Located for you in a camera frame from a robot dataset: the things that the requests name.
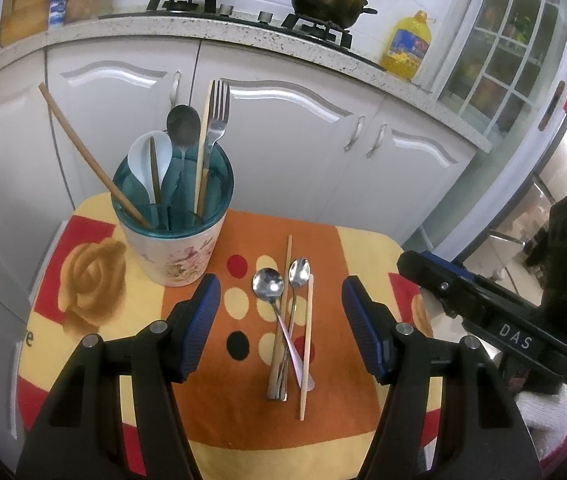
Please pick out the light wooden chopstick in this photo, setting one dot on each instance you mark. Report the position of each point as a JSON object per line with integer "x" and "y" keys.
{"x": 307, "y": 347}

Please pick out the brown wooden chopstick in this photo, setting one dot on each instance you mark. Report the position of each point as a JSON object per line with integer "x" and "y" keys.
{"x": 276, "y": 388}

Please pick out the steel spoon round bowl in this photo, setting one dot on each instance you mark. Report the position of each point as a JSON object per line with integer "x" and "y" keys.
{"x": 268, "y": 285}

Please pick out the steel spoon oval bowl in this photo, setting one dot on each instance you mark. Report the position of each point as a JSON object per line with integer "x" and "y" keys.
{"x": 298, "y": 276}

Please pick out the dark brown chopstick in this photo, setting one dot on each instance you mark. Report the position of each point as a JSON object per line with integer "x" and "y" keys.
{"x": 91, "y": 160}

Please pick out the white ceramic spoon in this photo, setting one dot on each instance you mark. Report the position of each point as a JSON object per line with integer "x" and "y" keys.
{"x": 149, "y": 159}

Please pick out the dark steel spoon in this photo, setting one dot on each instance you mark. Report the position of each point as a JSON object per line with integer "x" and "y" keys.
{"x": 183, "y": 127}

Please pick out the pale wooden chopstick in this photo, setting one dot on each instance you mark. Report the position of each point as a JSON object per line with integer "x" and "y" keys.
{"x": 205, "y": 117}

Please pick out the steel fork wooden handle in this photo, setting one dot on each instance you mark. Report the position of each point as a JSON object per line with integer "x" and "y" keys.
{"x": 219, "y": 115}

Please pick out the white gloved hand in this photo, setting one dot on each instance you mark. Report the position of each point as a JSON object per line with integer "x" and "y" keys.
{"x": 545, "y": 416}

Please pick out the orange yellow patterned mat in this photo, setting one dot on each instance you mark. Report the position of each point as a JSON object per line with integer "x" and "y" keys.
{"x": 94, "y": 284}

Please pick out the white cabinet door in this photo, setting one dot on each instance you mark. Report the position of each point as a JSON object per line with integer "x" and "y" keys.
{"x": 402, "y": 168}
{"x": 114, "y": 90}
{"x": 34, "y": 200}
{"x": 288, "y": 127}

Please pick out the teal floral utensil holder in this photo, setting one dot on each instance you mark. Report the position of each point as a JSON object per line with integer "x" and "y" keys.
{"x": 177, "y": 247}

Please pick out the glass pane door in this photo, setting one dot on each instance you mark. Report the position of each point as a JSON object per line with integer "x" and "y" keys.
{"x": 507, "y": 81}

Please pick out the yellow cooking oil bottle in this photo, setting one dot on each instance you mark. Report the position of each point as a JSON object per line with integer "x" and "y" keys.
{"x": 408, "y": 44}

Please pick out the black gas stove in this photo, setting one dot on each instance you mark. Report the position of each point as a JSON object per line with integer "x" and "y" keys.
{"x": 323, "y": 33}

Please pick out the speckled stone countertop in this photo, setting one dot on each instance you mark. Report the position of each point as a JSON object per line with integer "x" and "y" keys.
{"x": 251, "y": 36}

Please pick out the blue white salt bag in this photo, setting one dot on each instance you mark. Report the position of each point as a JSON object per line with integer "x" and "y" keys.
{"x": 57, "y": 13}

